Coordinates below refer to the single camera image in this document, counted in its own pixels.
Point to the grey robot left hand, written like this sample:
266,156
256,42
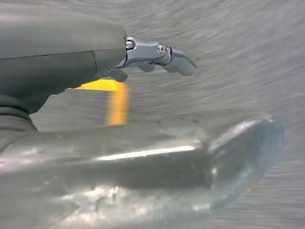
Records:
59,47

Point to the chrome barrier stanchion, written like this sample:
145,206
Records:
142,172

